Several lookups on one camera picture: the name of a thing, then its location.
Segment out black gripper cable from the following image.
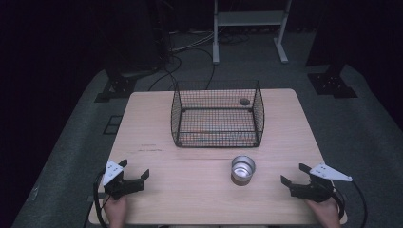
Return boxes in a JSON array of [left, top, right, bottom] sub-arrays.
[[92, 170, 109, 228], [332, 180, 369, 228]]

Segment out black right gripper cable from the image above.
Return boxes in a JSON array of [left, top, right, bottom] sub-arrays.
[[332, 180, 369, 228]]

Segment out white metal stand frame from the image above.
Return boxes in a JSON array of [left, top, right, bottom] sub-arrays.
[[212, 0, 293, 66]]

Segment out person's left hand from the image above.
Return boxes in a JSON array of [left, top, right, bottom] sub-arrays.
[[103, 195, 128, 228]]

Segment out black wire mesh basket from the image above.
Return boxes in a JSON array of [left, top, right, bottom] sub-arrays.
[[169, 79, 266, 149]]

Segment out black floor cable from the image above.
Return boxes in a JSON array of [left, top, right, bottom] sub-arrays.
[[146, 52, 183, 93], [188, 47, 217, 91]]

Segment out person's right hand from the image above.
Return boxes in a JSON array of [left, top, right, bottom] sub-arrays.
[[305, 197, 342, 228]]

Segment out white floor cables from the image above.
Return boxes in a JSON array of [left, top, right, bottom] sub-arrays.
[[170, 29, 217, 53]]

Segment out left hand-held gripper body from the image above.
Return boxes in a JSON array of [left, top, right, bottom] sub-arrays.
[[102, 161, 145, 200]]

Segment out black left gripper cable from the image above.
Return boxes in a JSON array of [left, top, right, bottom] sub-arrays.
[[92, 170, 109, 228]]

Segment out black stand base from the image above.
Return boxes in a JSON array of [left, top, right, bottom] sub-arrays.
[[93, 73, 138, 104], [306, 63, 359, 100]]

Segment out silver metal cup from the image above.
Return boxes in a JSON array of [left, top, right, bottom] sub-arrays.
[[230, 154, 257, 186]]

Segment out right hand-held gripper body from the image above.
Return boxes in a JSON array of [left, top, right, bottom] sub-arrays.
[[289, 162, 354, 203]]

